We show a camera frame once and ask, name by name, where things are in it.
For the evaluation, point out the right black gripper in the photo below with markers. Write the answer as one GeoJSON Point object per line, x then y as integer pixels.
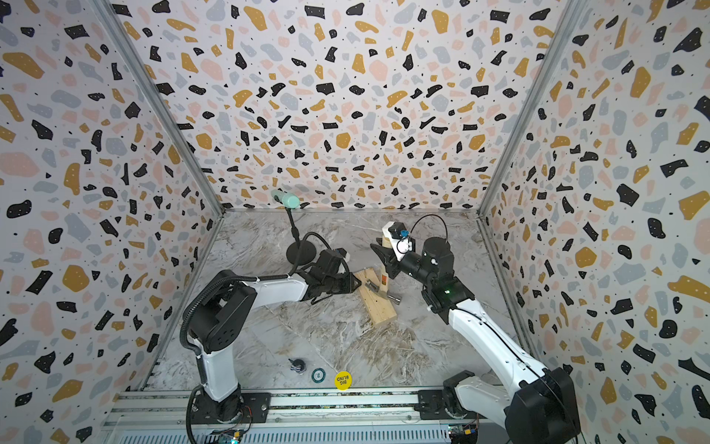
{"type": "Point", "coordinates": [395, 265]}

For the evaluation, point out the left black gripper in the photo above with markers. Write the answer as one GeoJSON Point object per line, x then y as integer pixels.
{"type": "Point", "coordinates": [354, 282]}

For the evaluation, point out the wooden handle claw hammer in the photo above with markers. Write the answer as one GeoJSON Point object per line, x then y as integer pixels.
{"type": "Point", "coordinates": [383, 286]}

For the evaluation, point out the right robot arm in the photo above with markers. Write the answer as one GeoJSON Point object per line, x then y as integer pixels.
{"type": "Point", "coordinates": [532, 403]}

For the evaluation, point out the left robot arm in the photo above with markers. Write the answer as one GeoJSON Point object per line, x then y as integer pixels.
{"type": "Point", "coordinates": [214, 319]}

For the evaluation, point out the wooden block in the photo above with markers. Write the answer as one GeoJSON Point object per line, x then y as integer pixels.
{"type": "Point", "coordinates": [377, 304]}

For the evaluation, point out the black microphone stand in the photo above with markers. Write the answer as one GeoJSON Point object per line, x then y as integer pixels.
{"type": "Point", "coordinates": [300, 252]}

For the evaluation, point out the small dark clip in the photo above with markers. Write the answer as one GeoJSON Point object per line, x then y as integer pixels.
{"type": "Point", "coordinates": [298, 365]}

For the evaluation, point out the yellow round sticker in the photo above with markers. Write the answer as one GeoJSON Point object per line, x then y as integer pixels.
{"type": "Point", "coordinates": [343, 380]}

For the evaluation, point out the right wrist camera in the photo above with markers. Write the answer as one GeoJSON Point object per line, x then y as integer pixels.
{"type": "Point", "coordinates": [399, 238]}

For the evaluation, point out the green ring sticker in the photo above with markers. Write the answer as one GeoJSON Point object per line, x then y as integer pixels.
{"type": "Point", "coordinates": [318, 376]}

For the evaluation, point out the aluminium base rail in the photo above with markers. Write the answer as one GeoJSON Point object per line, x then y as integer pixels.
{"type": "Point", "coordinates": [366, 415]}

